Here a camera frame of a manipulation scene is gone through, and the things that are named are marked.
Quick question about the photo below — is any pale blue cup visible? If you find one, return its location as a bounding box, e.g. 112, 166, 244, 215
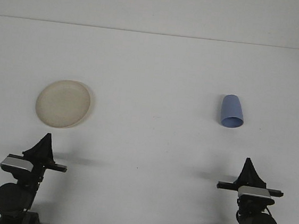
218, 94, 247, 130

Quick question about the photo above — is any pale round plate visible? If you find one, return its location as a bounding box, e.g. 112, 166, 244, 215
32, 76, 97, 132

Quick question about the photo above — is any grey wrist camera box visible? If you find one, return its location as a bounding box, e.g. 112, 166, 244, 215
237, 185, 272, 201
0, 156, 34, 176

